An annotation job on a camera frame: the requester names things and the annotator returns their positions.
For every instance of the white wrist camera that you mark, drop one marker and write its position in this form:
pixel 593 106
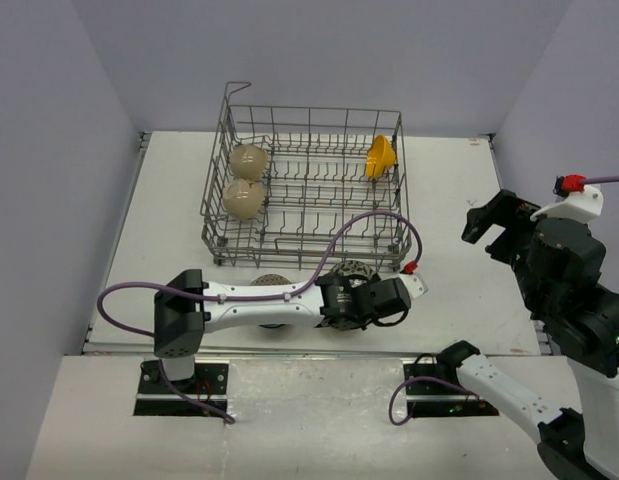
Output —
pixel 414 283
pixel 577 198

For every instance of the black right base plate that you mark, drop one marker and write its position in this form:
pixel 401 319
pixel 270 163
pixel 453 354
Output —
pixel 433 400

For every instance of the beige bowl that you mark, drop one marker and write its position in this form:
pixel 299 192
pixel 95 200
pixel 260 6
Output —
pixel 248 162
pixel 242 198

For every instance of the brown lattice pattern bowl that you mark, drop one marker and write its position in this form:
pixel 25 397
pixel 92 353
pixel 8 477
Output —
pixel 270 280

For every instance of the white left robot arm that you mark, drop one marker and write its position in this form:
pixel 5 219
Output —
pixel 188 308

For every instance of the pink patterned bowl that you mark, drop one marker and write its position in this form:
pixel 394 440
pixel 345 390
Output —
pixel 354 270

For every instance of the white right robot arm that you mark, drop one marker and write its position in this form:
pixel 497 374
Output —
pixel 557 265

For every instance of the grey wire dish rack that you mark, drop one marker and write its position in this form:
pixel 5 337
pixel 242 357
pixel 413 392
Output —
pixel 314 183

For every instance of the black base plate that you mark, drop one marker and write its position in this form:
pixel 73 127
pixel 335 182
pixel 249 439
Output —
pixel 433 400
pixel 208 385

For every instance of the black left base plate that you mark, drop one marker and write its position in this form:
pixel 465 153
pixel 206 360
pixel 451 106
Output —
pixel 208 385

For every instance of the beige front bowl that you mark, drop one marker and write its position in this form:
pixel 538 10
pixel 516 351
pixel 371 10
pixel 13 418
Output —
pixel 242 198

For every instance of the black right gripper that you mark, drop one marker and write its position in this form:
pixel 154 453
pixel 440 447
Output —
pixel 511 211

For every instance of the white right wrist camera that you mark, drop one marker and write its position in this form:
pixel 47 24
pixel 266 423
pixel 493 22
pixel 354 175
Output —
pixel 577 198

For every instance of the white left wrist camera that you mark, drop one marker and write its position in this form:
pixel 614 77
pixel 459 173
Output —
pixel 414 283

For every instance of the yellow bowl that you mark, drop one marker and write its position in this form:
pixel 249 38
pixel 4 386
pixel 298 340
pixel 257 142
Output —
pixel 381 157

